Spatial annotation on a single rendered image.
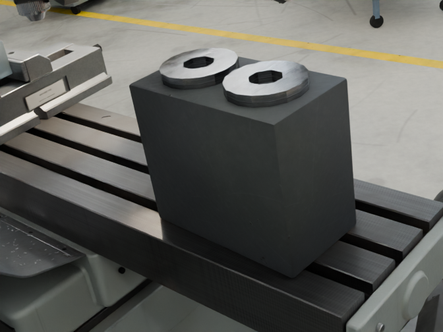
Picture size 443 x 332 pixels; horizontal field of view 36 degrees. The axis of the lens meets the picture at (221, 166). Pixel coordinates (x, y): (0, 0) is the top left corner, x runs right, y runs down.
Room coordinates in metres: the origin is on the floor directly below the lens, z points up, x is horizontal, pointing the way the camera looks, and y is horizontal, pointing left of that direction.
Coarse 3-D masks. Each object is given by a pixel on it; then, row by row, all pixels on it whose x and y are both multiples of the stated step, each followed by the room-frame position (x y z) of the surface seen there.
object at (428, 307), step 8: (440, 200) 1.24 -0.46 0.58; (440, 288) 0.95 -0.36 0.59; (432, 296) 0.93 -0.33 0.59; (440, 296) 0.91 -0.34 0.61; (424, 304) 0.92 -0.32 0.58; (432, 304) 0.90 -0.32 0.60; (440, 304) 0.89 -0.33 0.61; (424, 312) 0.90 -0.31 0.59; (432, 312) 0.88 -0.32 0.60; (440, 312) 0.87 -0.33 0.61; (424, 320) 0.88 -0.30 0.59; (432, 320) 0.86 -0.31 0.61; (440, 320) 0.85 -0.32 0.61; (416, 328) 0.88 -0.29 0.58; (424, 328) 0.86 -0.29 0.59; (432, 328) 0.84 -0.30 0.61; (440, 328) 0.83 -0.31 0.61
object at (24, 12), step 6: (42, 0) 0.98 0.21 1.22; (48, 0) 1.00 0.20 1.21; (18, 6) 0.98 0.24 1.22; (24, 6) 0.98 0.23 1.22; (30, 6) 0.98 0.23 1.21; (36, 6) 0.98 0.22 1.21; (42, 6) 0.98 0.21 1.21; (48, 6) 0.99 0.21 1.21; (18, 12) 0.99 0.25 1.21; (24, 12) 0.98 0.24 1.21; (30, 12) 0.98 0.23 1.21; (36, 12) 0.98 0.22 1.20; (42, 12) 0.98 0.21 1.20
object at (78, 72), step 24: (48, 48) 1.30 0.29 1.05; (72, 48) 1.28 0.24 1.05; (96, 48) 1.25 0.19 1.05; (72, 72) 1.19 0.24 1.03; (96, 72) 1.23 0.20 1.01; (0, 96) 1.08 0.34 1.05; (24, 96) 1.11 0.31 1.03; (48, 96) 1.14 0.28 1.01; (72, 96) 1.17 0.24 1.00; (0, 120) 1.07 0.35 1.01; (24, 120) 1.09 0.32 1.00; (0, 144) 1.04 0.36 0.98
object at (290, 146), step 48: (144, 96) 0.72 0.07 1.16; (192, 96) 0.67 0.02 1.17; (240, 96) 0.62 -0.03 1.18; (288, 96) 0.62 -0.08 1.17; (336, 96) 0.64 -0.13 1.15; (144, 144) 0.73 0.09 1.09; (192, 144) 0.67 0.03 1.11; (240, 144) 0.61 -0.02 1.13; (288, 144) 0.58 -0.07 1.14; (336, 144) 0.63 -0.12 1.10; (192, 192) 0.68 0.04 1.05; (240, 192) 0.62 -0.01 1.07; (288, 192) 0.58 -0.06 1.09; (336, 192) 0.63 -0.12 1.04; (240, 240) 0.63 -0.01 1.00; (288, 240) 0.57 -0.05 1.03; (336, 240) 0.63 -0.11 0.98
